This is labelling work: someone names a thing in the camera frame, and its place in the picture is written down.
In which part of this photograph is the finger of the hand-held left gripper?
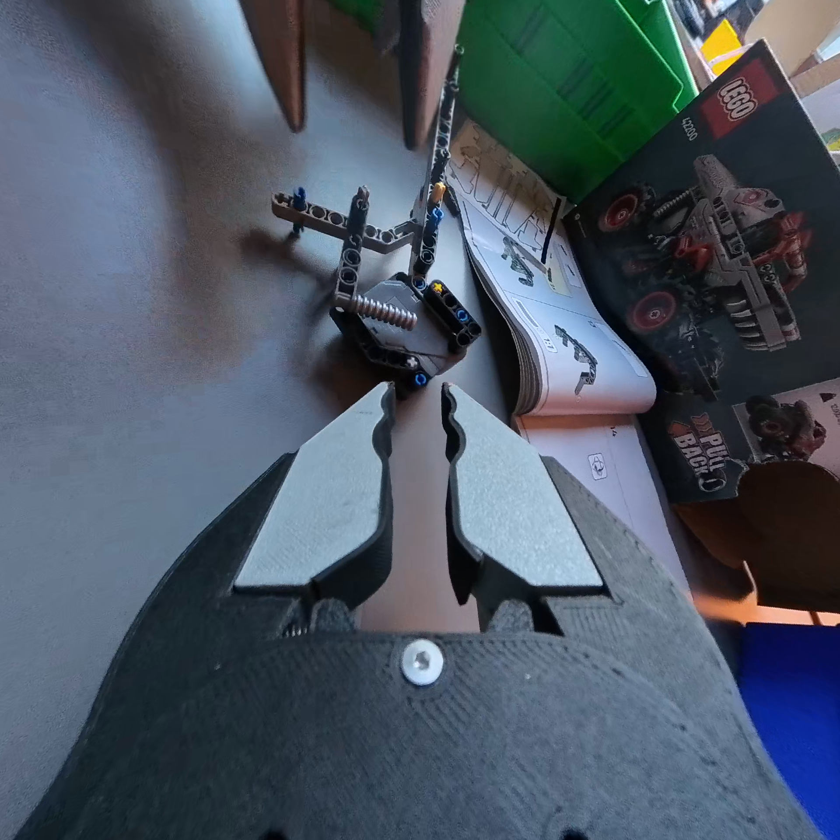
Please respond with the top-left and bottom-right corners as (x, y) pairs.
(239, 0), (307, 133)
(399, 0), (467, 152)

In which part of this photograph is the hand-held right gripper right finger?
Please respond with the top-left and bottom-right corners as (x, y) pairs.
(441, 382), (605, 606)

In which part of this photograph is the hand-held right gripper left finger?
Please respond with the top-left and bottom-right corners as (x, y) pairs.
(233, 382), (398, 609)

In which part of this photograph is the grey and black lego assembly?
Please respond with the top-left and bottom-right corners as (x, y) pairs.
(270, 45), (484, 395)

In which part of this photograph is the open lego instruction booklet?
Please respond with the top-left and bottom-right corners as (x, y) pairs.
(446, 118), (693, 592)

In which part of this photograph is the dark lego set box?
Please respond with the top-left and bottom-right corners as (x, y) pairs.
(564, 38), (840, 614)

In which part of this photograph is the green plastic bin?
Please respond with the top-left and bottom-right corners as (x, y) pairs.
(328, 0), (700, 206)

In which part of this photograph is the yellow box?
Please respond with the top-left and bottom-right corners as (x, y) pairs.
(699, 20), (746, 77)

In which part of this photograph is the blue cloth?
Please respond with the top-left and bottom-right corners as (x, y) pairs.
(735, 622), (840, 840)

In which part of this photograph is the cardboard box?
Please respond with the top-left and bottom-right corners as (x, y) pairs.
(745, 0), (840, 81)

